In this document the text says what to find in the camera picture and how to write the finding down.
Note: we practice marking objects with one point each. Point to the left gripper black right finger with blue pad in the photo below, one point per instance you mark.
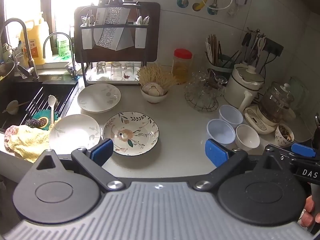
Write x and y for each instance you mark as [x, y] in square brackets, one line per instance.
[228, 163]

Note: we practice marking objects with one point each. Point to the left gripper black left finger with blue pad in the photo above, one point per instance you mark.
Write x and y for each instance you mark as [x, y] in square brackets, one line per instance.
[91, 162]

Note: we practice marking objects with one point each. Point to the white ceramic bowl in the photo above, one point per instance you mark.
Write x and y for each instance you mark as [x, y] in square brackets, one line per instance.
[246, 137]

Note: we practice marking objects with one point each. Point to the translucent plastic bowl front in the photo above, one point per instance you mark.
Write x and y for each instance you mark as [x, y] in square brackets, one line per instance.
[220, 131]

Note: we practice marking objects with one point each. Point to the translucent plastic bowl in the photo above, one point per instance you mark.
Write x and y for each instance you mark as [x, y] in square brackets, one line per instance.
[231, 115]
[220, 131]

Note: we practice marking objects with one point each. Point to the translucent plastic bowl back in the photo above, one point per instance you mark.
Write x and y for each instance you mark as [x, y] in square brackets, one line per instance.
[231, 115]

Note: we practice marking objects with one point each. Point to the floral patterned deep plate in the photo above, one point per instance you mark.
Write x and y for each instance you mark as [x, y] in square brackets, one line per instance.
[132, 133]

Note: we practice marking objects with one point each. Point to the black kitchen sink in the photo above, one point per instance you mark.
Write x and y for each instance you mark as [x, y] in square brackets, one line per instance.
[33, 97]

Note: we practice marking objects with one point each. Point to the tall dark kitchen faucet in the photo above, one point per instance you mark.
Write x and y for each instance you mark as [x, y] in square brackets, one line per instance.
[31, 71]

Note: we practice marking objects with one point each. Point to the person's right hand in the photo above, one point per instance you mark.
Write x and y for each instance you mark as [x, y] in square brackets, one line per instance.
[307, 218]

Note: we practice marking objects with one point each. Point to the speckled bowl with tea leaves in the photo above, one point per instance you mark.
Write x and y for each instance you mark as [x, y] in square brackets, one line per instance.
[284, 136]

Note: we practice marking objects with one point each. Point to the white leaf plate back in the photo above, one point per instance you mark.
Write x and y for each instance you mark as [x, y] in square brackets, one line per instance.
[99, 98]

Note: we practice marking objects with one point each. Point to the teal flower sponge holder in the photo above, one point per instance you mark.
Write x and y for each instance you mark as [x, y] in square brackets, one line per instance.
[41, 120]

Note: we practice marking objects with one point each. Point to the yellow dish cloth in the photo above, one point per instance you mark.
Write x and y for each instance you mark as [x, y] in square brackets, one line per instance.
[27, 142]

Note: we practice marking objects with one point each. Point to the glass kettle on white base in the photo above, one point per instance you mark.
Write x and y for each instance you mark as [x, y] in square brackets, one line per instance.
[268, 113]

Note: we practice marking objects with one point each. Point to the white rice spoon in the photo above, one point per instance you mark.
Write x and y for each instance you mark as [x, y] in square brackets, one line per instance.
[51, 103]

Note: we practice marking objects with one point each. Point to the white electric cooking pot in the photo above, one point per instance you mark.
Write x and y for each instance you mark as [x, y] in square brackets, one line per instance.
[242, 87]

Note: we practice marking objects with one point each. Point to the small chrome faucet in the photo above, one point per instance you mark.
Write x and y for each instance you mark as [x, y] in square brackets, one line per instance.
[70, 68]

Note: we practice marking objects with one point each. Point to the white bowl with garlic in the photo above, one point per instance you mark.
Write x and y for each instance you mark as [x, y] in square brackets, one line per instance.
[153, 93]

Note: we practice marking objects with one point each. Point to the green chopstick utensil holder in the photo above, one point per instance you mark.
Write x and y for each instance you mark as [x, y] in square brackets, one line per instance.
[218, 64]

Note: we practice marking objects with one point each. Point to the wooden ladle in sink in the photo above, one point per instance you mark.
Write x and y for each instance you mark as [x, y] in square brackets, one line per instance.
[13, 107]

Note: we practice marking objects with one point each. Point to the bundle of dry noodles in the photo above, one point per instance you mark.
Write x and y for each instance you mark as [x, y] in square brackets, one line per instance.
[155, 74]

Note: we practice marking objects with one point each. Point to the red lid pickle jar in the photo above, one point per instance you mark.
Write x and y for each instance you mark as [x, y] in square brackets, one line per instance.
[181, 65]

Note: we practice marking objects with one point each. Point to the black knife and dish rack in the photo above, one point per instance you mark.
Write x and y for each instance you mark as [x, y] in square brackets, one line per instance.
[116, 32]

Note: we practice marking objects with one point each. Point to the green dish soap bottle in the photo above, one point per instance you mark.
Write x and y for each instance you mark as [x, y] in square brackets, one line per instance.
[63, 46]

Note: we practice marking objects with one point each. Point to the steel mixing bowl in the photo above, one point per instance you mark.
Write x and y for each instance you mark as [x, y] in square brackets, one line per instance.
[7, 70]

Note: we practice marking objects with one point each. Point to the yellow detergent jug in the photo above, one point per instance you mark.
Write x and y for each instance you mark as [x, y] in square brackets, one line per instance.
[37, 31]

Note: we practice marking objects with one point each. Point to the wire rack with glass cups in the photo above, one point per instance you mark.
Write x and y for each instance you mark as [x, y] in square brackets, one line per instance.
[203, 89]

